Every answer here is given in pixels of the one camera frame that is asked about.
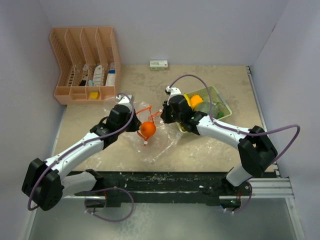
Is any green netted melon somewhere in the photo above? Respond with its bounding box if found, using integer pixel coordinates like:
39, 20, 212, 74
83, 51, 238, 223
194, 102, 219, 119

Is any orange fruit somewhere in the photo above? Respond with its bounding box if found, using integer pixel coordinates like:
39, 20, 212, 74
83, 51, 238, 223
140, 121, 156, 138

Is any clear zip bag orange zipper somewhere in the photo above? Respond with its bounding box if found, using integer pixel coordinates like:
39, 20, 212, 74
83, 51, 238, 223
121, 101, 183, 163

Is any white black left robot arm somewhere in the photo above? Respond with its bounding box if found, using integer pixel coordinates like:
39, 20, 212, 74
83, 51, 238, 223
21, 103, 141, 211

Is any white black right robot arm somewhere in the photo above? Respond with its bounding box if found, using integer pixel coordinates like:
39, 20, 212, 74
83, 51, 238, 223
160, 94, 278, 196

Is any yellow block in organizer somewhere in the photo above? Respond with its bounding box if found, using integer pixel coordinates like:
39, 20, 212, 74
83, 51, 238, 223
89, 91, 100, 100

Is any white blue bottle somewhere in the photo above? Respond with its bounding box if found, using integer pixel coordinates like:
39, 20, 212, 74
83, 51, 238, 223
105, 62, 116, 87

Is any white ribbed item in organizer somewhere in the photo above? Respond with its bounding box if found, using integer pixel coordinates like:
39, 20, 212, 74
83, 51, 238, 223
87, 65, 103, 87

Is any small white green box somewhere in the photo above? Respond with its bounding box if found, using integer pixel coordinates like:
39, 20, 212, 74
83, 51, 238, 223
149, 60, 169, 71

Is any peach plastic desk organizer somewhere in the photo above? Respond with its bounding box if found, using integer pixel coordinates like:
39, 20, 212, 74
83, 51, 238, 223
49, 26, 122, 105

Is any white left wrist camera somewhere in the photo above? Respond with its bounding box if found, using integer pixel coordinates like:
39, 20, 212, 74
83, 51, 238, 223
116, 94, 135, 111

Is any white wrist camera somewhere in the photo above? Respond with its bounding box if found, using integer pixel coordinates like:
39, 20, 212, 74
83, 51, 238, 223
165, 86, 182, 101
116, 94, 135, 111

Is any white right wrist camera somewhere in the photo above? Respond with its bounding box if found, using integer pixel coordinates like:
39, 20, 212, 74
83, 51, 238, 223
165, 86, 182, 101

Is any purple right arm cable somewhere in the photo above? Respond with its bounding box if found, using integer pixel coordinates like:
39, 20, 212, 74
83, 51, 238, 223
169, 74, 301, 180

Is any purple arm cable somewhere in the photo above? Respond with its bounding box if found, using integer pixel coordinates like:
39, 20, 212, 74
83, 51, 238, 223
26, 92, 137, 211
169, 74, 301, 180

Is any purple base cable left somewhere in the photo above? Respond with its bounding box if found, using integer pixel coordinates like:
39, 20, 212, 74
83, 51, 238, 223
84, 187, 135, 223

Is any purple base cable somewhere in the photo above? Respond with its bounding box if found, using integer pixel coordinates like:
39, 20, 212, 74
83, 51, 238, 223
221, 182, 253, 215
84, 187, 135, 223

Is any black front mounting rail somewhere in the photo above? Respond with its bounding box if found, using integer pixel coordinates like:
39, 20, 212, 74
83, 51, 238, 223
63, 169, 252, 208

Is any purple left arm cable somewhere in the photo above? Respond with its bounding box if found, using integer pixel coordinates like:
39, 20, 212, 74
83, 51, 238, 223
26, 92, 137, 211

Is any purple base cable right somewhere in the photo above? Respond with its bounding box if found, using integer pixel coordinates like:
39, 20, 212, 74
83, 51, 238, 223
221, 182, 253, 215

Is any aluminium frame rail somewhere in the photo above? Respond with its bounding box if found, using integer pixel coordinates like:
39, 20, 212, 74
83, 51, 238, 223
244, 65, 301, 240

